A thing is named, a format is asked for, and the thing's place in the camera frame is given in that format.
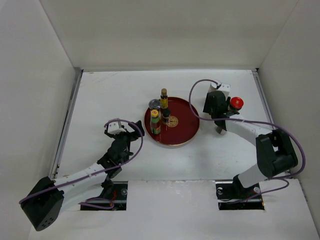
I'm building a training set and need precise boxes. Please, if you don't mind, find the green label sauce bottle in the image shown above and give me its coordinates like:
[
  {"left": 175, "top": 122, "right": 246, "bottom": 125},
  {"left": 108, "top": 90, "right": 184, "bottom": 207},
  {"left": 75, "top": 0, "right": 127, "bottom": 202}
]
[{"left": 150, "top": 109, "right": 161, "bottom": 135}]

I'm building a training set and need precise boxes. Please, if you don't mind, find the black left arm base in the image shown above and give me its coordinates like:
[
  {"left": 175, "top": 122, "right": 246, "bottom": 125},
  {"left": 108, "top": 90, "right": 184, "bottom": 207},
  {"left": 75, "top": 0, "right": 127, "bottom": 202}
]
[{"left": 80, "top": 181, "right": 129, "bottom": 211}]

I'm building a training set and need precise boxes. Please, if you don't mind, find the red round tray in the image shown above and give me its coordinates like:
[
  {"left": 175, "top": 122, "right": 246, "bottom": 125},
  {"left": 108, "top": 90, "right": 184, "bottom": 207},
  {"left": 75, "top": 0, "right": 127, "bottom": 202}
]
[{"left": 144, "top": 96, "right": 200, "bottom": 146}]

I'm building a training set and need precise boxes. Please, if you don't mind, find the small black label spice bottle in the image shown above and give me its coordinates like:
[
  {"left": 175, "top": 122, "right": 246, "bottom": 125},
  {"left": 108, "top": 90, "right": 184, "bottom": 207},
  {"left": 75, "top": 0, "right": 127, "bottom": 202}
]
[{"left": 162, "top": 108, "right": 171, "bottom": 126}]

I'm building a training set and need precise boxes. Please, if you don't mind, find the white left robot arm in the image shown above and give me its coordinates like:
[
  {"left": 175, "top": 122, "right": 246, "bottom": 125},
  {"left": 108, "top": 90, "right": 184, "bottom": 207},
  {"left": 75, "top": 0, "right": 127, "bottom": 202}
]
[{"left": 19, "top": 118, "right": 145, "bottom": 232}]

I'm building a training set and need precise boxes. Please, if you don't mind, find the red cap sauce jar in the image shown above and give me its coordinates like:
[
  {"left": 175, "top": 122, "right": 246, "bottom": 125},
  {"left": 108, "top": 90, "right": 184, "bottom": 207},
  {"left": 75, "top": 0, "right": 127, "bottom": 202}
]
[{"left": 228, "top": 96, "right": 244, "bottom": 111}]

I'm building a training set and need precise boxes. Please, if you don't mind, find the small yellow label bottle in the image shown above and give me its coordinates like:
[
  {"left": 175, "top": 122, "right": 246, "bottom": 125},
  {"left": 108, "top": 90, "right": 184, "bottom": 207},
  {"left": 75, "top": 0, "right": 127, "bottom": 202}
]
[{"left": 160, "top": 88, "right": 169, "bottom": 110}]

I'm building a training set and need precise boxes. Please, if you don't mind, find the white lid small jar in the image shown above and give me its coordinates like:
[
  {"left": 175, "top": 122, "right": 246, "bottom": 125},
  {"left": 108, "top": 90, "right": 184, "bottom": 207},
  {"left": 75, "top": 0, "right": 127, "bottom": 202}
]
[{"left": 215, "top": 126, "right": 226, "bottom": 135}]

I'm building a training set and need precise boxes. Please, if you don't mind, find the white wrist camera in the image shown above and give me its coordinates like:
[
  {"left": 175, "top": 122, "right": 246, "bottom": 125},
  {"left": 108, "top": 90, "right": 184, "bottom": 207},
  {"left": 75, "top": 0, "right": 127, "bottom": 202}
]
[
  {"left": 216, "top": 82, "right": 231, "bottom": 97},
  {"left": 104, "top": 118, "right": 126, "bottom": 135}
]

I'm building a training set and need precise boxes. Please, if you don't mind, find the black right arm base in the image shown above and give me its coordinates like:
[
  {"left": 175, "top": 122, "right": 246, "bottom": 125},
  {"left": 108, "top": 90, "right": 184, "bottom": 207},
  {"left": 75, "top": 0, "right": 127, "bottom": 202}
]
[{"left": 215, "top": 180, "right": 265, "bottom": 211}]

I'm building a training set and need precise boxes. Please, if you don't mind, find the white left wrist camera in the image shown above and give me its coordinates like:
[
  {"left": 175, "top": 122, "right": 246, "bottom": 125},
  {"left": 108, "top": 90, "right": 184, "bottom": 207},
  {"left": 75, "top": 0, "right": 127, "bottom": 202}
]
[{"left": 104, "top": 118, "right": 126, "bottom": 135}]

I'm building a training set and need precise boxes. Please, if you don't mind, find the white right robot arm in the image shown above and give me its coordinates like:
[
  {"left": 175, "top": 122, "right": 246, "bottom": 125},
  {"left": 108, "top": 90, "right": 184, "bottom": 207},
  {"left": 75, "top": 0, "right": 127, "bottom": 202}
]
[{"left": 203, "top": 90, "right": 298, "bottom": 198}]

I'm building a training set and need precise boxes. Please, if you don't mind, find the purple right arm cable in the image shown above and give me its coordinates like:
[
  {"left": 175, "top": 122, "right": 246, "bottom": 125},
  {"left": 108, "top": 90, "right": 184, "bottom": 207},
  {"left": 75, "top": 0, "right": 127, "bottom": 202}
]
[{"left": 188, "top": 79, "right": 307, "bottom": 203}]

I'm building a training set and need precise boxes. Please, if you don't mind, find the blue label granule bottle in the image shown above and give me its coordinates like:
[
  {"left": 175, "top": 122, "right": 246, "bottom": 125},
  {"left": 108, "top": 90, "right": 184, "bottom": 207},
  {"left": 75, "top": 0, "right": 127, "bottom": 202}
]
[{"left": 208, "top": 82, "right": 220, "bottom": 93}]

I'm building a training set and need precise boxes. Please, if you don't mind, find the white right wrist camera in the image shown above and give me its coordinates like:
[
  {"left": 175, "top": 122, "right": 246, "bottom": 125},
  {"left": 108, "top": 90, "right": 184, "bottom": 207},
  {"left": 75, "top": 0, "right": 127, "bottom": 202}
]
[{"left": 216, "top": 82, "right": 231, "bottom": 97}]

